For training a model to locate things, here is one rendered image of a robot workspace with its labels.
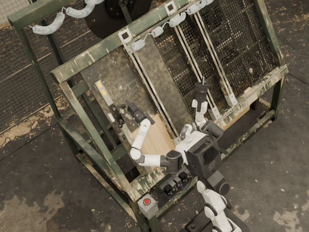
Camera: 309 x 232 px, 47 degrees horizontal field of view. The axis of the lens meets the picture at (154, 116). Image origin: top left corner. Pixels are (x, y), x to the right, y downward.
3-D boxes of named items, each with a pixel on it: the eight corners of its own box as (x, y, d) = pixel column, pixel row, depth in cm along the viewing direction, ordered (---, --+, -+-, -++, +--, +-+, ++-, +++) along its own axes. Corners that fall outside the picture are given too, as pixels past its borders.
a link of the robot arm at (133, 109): (126, 106, 278) (135, 118, 277) (135, 99, 282) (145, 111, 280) (124, 112, 290) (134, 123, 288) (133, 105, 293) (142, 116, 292)
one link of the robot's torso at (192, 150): (233, 164, 284) (220, 130, 267) (203, 191, 272) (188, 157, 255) (208, 153, 308) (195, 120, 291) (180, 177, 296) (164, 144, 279)
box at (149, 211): (149, 220, 304) (145, 211, 290) (140, 211, 311) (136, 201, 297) (159, 211, 308) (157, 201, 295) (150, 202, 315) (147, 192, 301)
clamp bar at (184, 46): (210, 120, 349) (226, 124, 328) (157, 7, 305) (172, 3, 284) (217, 114, 352) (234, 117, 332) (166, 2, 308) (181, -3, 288)
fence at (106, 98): (146, 173, 320) (148, 174, 316) (93, 83, 285) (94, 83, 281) (151, 170, 321) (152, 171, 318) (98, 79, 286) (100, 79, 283)
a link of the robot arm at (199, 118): (203, 106, 307) (202, 118, 323) (191, 110, 305) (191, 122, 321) (208, 115, 301) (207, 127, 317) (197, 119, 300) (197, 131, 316)
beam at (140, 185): (128, 199, 320) (133, 203, 311) (122, 189, 316) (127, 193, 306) (281, 72, 398) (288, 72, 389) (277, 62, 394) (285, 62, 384)
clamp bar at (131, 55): (174, 150, 331) (189, 155, 311) (112, 35, 288) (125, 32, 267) (182, 143, 335) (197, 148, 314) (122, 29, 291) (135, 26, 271)
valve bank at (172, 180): (168, 206, 329) (165, 194, 311) (157, 196, 337) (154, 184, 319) (205, 173, 347) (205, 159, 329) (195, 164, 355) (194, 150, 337)
